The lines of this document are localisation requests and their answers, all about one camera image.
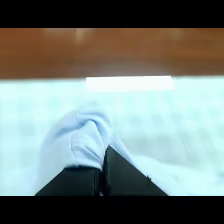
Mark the light blue shirt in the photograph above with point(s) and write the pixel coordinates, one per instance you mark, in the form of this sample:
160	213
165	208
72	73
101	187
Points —
86	140

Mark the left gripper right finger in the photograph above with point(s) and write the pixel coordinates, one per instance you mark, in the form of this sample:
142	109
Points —
128	178

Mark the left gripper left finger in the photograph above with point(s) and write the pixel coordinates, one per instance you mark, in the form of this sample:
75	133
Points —
75	183

